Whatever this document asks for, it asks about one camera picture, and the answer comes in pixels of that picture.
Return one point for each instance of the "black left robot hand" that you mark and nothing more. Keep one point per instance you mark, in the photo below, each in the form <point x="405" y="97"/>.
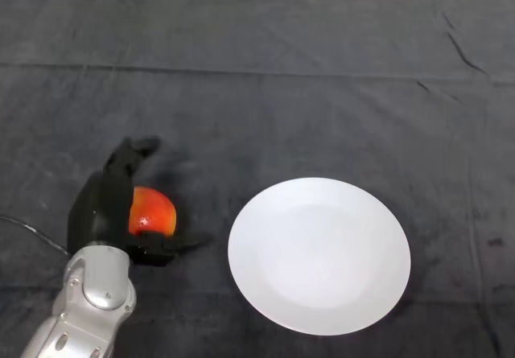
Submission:
<point x="105" y="209"/>

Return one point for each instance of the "red yellow apple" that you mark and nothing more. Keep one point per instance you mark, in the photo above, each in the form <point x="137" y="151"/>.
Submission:
<point x="155" y="213"/>

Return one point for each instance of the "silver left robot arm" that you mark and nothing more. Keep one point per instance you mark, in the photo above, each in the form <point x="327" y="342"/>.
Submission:
<point x="86" y="301"/>

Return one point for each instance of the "white round plate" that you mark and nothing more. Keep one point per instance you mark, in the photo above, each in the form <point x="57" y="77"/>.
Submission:
<point x="319" y="256"/>

